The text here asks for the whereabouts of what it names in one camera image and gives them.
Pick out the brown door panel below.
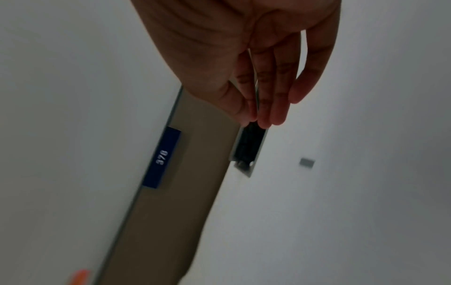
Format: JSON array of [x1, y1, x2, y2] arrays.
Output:
[[92, 85, 241, 285]]

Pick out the black door latch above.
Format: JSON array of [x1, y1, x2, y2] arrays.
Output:
[[235, 121, 266, 162]]

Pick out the orange object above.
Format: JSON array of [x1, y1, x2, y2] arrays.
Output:
[[68, 269, 89, 285]]

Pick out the person's right hand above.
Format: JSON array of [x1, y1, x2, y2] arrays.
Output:
[[130, 0, 341, 129]]

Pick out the blue number plate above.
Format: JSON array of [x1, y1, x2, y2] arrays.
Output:
[[142, 126, 182, 189]]

